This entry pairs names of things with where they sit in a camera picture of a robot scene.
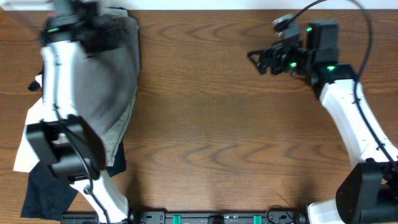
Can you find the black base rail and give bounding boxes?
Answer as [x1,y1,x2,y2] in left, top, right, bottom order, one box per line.
[60,210,308,224]

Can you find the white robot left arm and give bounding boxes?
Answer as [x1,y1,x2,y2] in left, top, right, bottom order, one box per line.
[25,1,140,223]

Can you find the grey shorts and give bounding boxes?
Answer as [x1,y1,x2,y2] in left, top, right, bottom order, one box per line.
[73,14,141,142]

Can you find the black garment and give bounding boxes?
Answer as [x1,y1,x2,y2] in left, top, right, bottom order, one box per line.
[20,141,127,222]

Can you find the khaki beige shorts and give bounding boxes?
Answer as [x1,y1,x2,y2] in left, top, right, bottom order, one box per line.
[101,94,136,166]

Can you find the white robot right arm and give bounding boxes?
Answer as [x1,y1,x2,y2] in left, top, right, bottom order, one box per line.
[248,15,397,223]

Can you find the white garment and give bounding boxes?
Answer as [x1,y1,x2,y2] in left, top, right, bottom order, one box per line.
[13,74,46,174]

